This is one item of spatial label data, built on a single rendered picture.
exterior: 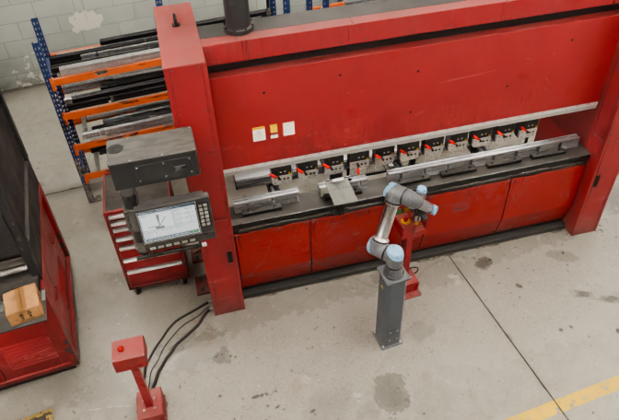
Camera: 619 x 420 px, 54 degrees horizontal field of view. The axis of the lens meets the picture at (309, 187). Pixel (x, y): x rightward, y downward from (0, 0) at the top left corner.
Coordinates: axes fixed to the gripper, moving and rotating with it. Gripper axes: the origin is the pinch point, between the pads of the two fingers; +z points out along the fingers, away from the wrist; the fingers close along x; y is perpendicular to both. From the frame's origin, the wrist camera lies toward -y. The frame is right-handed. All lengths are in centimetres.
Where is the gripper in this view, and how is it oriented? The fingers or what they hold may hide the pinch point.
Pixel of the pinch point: (416, 221)
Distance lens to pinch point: 478.1
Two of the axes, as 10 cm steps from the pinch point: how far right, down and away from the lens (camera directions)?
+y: -3.2, -6.7, 6.6
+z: 0.0, 7.0, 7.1
